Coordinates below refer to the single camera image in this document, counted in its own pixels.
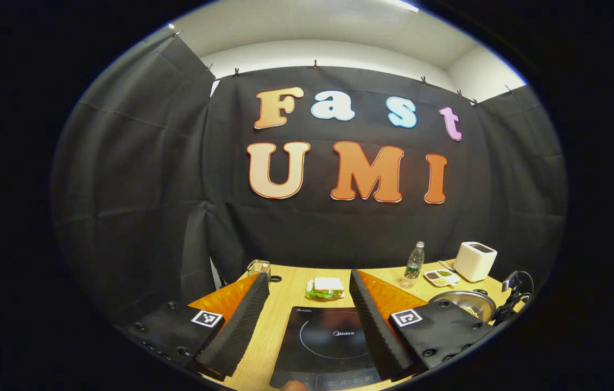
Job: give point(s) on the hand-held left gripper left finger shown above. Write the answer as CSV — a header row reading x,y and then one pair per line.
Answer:
x,y
241,326

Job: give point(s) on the sandwich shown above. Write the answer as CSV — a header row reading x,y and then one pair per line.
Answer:
x,y
326,288

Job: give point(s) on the ceiling light panel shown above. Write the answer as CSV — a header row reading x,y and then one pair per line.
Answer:
x,y
404,5

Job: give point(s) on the pile of soybeans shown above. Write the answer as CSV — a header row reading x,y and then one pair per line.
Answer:
x,y
469,311

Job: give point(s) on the black backdrop cloth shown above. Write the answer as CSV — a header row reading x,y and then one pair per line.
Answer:
x,y
138,190

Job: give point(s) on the black induction cooktop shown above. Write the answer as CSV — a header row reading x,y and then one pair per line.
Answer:
x,y
328,347

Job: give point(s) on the white divided dish of beans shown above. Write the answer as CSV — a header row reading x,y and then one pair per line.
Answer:
x,y
442,278

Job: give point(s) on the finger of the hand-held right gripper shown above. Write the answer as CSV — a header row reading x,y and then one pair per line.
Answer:
x,y
510,304

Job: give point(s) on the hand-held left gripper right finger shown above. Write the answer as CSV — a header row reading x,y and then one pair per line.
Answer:
x,y
369,320

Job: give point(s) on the white toaster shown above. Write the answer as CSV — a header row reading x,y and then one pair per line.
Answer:
x,y
474,263

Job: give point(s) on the clear plastic water bottle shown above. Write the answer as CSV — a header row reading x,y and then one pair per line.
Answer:
x,y
414,263

